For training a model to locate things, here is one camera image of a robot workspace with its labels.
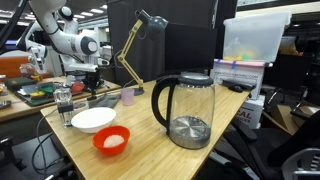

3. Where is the black computer mouse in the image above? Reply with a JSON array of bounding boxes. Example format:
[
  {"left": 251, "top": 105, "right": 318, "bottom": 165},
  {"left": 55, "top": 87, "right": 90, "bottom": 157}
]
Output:
[{"left": 228, "top": 85, "right": 243, "bottom": 93}]

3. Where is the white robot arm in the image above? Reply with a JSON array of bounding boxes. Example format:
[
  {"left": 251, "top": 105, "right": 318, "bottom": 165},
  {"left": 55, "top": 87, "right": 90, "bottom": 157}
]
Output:
[{"left": 28, "top": 0, "right": 108, "bottom": 100}]

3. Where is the black tray with toys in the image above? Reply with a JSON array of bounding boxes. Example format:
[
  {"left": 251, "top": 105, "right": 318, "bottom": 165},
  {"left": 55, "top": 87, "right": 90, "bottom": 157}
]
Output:
[{"left": 13, "top": 81, "right": 70, "bottom": 107}]

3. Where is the white box red lettering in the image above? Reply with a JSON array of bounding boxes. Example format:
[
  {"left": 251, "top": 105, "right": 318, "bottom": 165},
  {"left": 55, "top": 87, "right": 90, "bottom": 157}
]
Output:
[{"left": 236, "top": 95, "right": 265, "bottom": 129}]

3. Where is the white bowl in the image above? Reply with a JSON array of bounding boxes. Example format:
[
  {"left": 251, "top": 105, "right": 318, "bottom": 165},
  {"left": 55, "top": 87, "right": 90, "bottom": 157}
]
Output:
[{"left": 71, "top": 107, "right": 116, "bottom": 133}]

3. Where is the grey knitted cloth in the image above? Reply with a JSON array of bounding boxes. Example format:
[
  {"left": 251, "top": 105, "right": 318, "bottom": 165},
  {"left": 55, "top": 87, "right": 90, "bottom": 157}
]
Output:
[{"left": 88, "top": 94, "right": 120, "bottom": 108}]

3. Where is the pink translucent cup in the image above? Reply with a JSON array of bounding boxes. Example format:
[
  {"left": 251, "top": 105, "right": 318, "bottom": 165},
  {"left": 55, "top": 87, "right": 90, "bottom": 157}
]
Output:
[{"left": 121, "top": 88, "right": 134, "bottom": 106}]

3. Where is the wooden desk lamp grey shade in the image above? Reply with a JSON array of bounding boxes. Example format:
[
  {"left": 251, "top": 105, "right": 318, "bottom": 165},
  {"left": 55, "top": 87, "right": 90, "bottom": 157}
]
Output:
[{"left": 117, "top": 10, "right": 168, "bottom": 96}]

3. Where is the white cardboard box pink lid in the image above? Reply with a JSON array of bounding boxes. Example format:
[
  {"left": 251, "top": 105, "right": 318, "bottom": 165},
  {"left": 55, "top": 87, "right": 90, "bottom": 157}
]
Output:
[{"left": 210, "top": 59, "right": 265, "bottom": 100}]

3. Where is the clear glass grinder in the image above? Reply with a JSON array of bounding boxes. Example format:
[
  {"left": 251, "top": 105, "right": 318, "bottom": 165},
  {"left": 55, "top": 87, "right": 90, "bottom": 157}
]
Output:
[{"left": 53, "top": 87, "right": 74, "bottom": 127}]

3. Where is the glass electric kettle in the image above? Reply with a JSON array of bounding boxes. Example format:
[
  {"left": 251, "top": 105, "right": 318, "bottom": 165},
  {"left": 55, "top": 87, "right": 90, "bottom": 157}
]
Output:
[{"left": 151, "top": 72, "right": 215, "bottom": 149}]

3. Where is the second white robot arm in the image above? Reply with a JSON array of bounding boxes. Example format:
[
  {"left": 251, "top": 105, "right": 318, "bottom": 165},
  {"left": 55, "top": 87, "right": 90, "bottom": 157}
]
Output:
[{"left": 16, "top": 21, "right": 48, "bottom": 74}]

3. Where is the orange bowl with rice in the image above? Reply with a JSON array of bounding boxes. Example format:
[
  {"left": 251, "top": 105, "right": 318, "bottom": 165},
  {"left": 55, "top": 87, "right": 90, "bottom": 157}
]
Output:
[{"left": 92, "top": 126, "right": 130, "bottom": 156}]

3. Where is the black computer monitor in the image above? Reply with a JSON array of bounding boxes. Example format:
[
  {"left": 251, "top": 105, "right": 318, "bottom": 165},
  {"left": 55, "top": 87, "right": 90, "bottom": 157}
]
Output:
[{"left": 164, "top": 23, "right": 217, "bottom": 73}]

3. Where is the translucent plastic storage bin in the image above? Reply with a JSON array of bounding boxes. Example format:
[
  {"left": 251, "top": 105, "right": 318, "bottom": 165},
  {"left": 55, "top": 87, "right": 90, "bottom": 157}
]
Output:
[{"left": 223, "top": 11, "right": 292, "bottom": 62}]

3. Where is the black office chair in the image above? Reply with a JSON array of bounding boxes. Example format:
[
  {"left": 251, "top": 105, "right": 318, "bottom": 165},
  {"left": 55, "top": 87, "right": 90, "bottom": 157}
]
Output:
[{"left": 213, "top": 109, "right": 320, "bottom": 180}]

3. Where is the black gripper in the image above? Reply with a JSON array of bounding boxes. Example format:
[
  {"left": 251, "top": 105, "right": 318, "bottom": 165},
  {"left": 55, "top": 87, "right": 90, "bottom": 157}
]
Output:
[{"left": 82, "top": 72, "right": 101, "bottom": 101}]

